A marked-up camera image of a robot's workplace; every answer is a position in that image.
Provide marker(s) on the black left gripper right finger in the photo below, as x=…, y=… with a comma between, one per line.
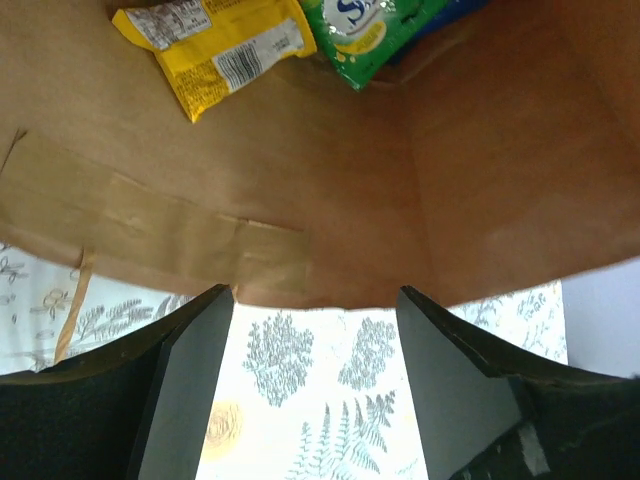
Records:
x=487, y=409

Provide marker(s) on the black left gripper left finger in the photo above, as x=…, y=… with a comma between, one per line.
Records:
x=135, y=408

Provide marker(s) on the red brown paper bag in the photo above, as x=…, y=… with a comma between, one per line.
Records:
x=501, y=154

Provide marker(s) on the yellow snack packet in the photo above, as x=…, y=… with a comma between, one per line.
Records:
x=208, y=50

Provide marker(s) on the green blue snack packet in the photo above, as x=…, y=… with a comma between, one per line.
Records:
x=361, y=36

